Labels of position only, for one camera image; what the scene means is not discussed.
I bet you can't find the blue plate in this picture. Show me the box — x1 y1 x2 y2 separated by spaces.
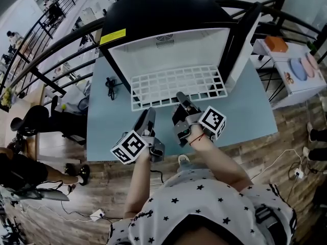
289 58 308 82

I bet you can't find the person's left forearm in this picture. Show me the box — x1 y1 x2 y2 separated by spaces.
123 146 154 219

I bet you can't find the person's right forearm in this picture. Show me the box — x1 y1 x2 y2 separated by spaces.
189 125 254 191

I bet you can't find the black metal railing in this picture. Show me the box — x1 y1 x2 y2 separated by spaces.
0 0 327 109

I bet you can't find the yellow-green plant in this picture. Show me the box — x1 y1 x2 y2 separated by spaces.
0 86 14 110

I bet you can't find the white shoe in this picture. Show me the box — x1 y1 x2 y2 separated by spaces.
177 154 191 167

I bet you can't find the white wire fridge shelf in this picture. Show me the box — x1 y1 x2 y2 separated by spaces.
130 64 228 112

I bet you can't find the black shoulder strap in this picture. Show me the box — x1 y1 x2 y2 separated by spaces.
254 204 297 240

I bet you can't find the white star-print shirt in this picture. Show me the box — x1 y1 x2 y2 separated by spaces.
106 167 297 245

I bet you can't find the orange box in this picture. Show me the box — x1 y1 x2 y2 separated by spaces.
264 36 289 53

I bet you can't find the black mini fridge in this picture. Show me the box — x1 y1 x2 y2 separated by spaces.
98 0 263 106

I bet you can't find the wooden desk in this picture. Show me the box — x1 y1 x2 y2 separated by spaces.
0 84 47 161

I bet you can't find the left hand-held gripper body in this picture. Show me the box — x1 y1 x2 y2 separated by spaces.
110 129 167 165

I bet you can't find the red string bracelet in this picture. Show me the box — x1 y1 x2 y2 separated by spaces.
189 133 206 145

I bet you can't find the black office chair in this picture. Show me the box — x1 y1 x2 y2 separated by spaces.
10 95 88 145

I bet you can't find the white printed cabinet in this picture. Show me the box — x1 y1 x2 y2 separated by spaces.
272 52 327 108

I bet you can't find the black coiled cable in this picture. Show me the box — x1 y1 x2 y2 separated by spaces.
105 77 118 101

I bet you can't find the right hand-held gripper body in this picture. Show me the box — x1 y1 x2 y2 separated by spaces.
172 105 227 148

